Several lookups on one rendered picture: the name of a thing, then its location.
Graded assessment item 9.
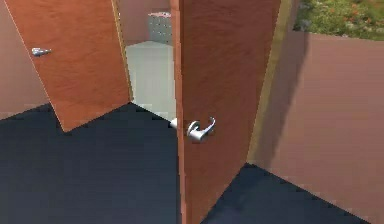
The brown wooden room door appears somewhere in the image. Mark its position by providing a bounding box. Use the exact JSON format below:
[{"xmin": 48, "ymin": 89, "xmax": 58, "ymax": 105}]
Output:
[
  {"xmin": 3, "ymin": 0, "xmax": 132, "ymax": 133},
  {"xmin": 169, "ymin": 0, "xmax": 283, "ymax": 224}
]

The framed flower meadow picture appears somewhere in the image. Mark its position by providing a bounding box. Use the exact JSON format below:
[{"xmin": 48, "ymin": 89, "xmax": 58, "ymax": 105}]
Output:
[{"xmin": 293, "ymin": 0, "xmax": 384, "ymax": 42}]

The silver door lever handle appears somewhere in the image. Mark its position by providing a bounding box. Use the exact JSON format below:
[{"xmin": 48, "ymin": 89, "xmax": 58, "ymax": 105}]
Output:
[
  {"xmin": 31, "ymin": 47, "xmax": 53, "ymax": 58},
  {"xmin": 186, "ymin": 116, "xmax": 217, "ymax": 144}
]

